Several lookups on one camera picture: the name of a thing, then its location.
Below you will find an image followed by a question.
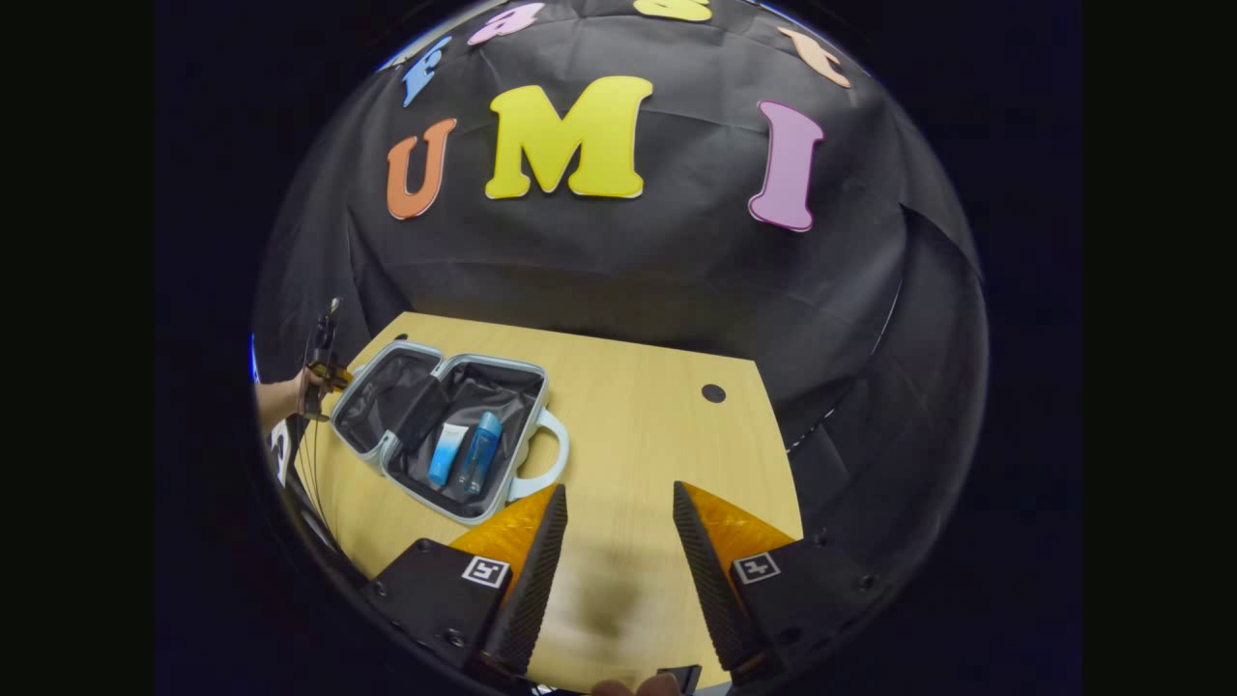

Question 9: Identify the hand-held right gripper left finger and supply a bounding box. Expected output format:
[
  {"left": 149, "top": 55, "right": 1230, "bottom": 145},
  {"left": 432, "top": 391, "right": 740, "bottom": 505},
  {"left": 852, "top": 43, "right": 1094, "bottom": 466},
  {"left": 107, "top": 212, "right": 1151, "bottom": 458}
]
[{"left": 360, "top": 482, "right": 571, "bottom": 678}]

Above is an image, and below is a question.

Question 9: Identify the light blue suitcase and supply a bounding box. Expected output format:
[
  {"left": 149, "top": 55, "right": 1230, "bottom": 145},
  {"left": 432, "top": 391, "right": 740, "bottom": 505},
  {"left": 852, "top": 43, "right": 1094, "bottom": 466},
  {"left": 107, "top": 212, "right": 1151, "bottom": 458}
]
[{"left": 328, "top": 339, "right": 572, "bottom": 527}]

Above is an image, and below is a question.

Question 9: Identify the white blue cream tube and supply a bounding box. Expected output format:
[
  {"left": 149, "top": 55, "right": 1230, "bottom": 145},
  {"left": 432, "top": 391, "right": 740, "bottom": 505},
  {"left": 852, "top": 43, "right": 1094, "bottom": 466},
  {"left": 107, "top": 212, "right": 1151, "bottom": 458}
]
[{"left": 427, "top": 422, "right": 471, "bottom": 488}]

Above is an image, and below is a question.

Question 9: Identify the black backdrop cloth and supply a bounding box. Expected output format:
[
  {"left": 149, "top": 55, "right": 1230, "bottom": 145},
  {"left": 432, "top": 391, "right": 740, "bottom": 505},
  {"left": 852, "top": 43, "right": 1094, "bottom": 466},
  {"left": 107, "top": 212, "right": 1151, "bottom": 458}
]
[{"left": 249, "top": 0, "right": 992, "bottom": 600}]

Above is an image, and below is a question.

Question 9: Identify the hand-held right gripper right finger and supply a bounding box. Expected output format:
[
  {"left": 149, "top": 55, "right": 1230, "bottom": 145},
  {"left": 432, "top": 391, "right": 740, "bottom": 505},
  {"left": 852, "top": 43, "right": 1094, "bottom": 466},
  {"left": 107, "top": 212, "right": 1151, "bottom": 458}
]
[{"left": 672, "top": 479, "right": 887, "bottom": 680}]

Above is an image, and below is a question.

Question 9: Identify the shiny blue bottle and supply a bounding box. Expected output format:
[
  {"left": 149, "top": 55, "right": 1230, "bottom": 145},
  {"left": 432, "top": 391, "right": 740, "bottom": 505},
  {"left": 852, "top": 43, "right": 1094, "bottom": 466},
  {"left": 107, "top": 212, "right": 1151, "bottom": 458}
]
[{"left": 455, "top": 411, "right": 504, "bottom": 495}]

